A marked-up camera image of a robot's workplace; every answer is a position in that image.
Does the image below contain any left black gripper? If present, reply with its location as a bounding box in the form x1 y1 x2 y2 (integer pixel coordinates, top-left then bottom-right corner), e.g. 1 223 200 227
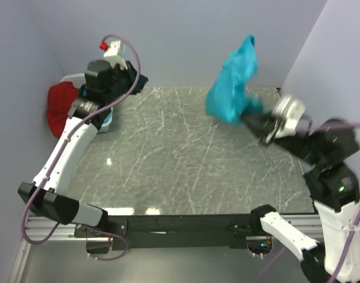
104 61 148 104

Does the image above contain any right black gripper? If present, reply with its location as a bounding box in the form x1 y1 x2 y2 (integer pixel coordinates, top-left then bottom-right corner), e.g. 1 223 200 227
233 105 318 160

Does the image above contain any teal t shirt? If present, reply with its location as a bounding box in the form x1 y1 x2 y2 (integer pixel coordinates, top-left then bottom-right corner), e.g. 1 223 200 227
204 34 263 124

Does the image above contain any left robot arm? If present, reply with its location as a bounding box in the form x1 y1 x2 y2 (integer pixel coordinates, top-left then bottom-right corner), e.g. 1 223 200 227
18 60 148 237

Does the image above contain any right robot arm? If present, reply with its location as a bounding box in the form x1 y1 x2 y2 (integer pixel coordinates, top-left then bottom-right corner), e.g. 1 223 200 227
230 113 360 282

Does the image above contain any white laundry basket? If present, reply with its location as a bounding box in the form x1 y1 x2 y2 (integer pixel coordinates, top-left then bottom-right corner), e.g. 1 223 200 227
60 73 113 133

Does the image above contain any red t shirt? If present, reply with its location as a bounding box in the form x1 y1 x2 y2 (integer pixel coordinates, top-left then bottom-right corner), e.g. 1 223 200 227
46 81 78 139

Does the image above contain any black mounting beam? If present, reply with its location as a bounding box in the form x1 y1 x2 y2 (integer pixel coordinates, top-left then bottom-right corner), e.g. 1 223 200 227
73 212 272 255

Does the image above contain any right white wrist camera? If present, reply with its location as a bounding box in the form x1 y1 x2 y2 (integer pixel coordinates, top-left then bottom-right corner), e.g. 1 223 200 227
272 95 306 139

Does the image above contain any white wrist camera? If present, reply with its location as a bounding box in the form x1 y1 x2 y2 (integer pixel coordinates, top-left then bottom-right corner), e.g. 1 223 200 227
272 95 306 139
99 40 127 70

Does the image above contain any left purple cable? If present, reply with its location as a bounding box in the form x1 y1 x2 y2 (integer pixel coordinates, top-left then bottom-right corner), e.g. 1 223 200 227
20 34 142 261

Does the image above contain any purple cable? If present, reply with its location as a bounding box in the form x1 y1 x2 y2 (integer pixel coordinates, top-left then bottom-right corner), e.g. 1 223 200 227
20 34 142 261
256 122 360 283

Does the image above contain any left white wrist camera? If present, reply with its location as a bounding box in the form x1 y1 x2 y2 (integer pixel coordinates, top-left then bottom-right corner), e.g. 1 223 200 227
99 40 127 70

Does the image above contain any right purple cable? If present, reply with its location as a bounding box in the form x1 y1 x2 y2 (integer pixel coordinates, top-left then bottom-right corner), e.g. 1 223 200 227
256 122 360 283

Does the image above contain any aluminium rail frame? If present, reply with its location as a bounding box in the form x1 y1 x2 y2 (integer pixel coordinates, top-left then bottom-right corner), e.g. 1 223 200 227
8 215 345 283

